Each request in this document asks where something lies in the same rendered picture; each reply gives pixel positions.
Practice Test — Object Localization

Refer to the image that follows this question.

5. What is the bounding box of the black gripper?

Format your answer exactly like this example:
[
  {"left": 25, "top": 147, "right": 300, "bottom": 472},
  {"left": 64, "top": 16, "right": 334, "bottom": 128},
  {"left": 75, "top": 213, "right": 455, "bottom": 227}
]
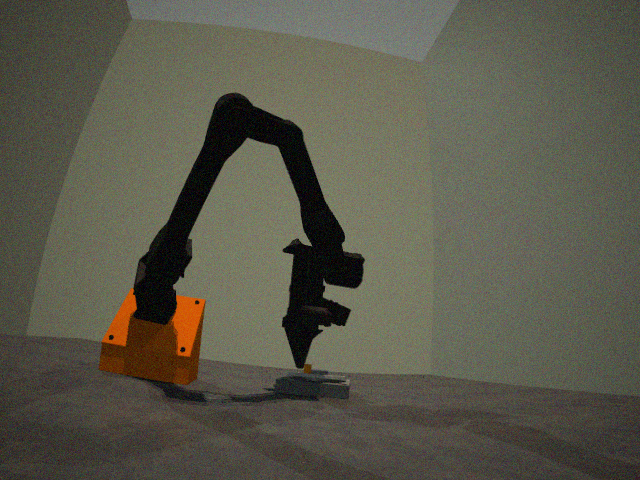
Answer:
[{"left": 282, "top": 277, "right": 332, "bottom": 369}]

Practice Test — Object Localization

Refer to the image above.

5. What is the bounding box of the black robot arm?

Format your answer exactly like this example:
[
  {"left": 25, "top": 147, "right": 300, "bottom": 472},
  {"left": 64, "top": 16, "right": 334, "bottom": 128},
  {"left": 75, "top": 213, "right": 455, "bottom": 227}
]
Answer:
[{"left": 133, "top": 92, "right": 365, "bottom": 325}]

